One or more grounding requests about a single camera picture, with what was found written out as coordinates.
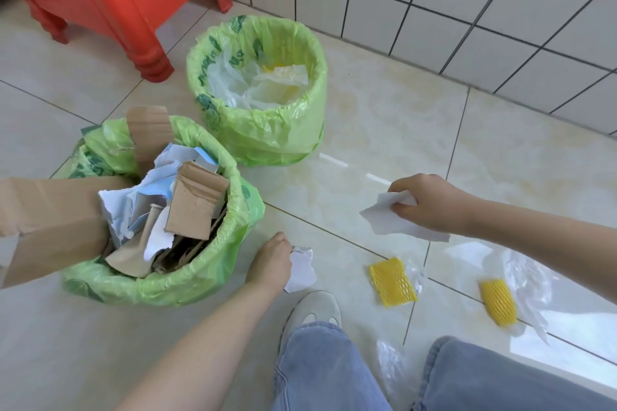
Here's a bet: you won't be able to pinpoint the clear plastic film scraps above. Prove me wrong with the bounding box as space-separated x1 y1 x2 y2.
207 47 553 397

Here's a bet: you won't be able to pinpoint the white paper scraps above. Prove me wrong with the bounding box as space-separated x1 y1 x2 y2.
98 143 222 262

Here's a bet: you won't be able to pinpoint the person's leg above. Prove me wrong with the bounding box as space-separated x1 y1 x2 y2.
414 336 617 411
273 322 391 411

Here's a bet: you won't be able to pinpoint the long cardboard box strip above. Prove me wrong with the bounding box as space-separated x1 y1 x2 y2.
0 177 136 289

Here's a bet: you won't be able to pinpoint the white paper ball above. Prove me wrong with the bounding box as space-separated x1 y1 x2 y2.
284 247 317 293

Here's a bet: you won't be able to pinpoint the person's right hand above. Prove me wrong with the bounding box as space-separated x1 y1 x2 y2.
388 173 479 236

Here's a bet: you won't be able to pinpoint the white torn paper pieces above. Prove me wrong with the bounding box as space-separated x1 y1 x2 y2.
359 191 452 243

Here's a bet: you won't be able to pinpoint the person's left hand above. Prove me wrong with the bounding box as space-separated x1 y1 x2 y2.
246 231 295 296

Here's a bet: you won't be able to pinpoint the person's right leg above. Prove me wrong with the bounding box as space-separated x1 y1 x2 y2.
414 336 617 411

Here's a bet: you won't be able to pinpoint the person's left forearm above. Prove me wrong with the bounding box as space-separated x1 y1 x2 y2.
115 280 285 411

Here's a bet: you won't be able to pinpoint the person's right forearm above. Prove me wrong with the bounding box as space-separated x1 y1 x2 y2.
470 198 617 306

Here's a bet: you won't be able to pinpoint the person's left leg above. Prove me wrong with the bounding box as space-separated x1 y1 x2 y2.
273 322 391 411

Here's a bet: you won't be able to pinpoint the brown cardboard pieces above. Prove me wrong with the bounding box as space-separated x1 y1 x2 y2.
103 105 231 277

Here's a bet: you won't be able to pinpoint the person's left white shoe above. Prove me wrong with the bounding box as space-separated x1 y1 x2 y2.
279 291 342 354

